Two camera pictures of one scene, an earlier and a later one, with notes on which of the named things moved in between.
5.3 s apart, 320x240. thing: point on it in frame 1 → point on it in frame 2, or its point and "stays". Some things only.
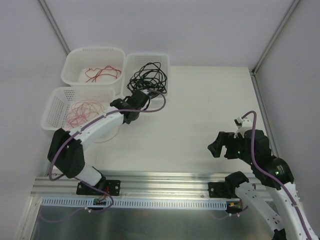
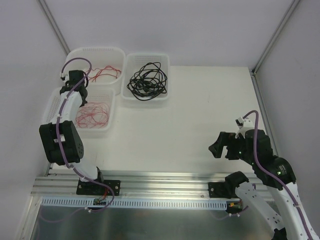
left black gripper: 141,97 → 82,92
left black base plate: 112,187 stays
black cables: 150,78 stays
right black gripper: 229,147 stays
